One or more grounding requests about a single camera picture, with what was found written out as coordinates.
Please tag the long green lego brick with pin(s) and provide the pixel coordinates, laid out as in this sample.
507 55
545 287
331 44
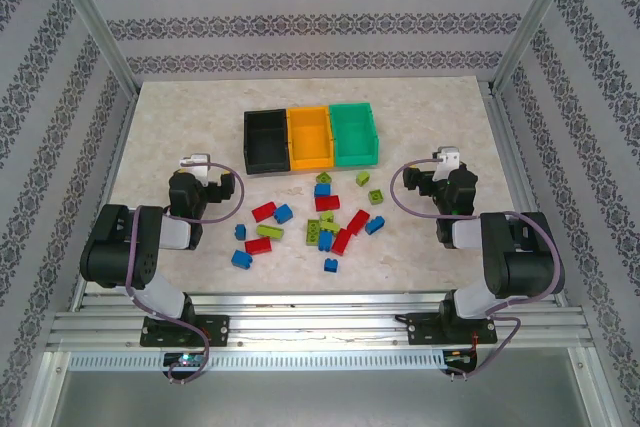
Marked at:
270 232
331 227

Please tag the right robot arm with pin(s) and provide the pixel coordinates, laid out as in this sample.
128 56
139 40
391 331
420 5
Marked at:
520 267

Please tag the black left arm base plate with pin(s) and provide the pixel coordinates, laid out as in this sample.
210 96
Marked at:
220 329

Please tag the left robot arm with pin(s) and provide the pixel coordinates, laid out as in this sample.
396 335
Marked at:
107 247

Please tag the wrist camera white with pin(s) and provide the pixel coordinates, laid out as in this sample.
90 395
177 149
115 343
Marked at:
447 159
197 162

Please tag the aluminum side rail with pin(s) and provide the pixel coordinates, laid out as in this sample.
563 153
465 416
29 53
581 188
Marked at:
129 119
510 147

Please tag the green plastic bin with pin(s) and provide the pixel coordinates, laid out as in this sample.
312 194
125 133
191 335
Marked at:
355 137

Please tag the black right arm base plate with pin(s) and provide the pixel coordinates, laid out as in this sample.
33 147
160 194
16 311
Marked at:
420 329

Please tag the aluminum frame post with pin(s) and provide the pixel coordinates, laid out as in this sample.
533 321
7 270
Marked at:
85 17
537 17

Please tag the black plastic bin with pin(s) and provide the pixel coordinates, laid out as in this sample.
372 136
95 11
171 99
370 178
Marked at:
267 147

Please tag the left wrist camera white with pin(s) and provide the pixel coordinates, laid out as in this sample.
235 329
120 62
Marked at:
197 162

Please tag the gray metal panel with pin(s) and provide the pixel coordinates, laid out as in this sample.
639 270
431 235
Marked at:
320 402

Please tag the small green lego brick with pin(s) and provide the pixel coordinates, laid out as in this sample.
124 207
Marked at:
376 197
325 178
326 217
363 178

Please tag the wide green lego brick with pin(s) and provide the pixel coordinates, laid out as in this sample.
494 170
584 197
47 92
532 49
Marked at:
313 233

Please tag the orange plastic bin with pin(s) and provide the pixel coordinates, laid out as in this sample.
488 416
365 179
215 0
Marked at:
310 142

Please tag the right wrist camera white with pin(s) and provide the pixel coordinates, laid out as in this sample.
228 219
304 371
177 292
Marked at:
447 159

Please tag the aluminum rail frame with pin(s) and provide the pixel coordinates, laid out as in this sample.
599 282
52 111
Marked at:
320 327

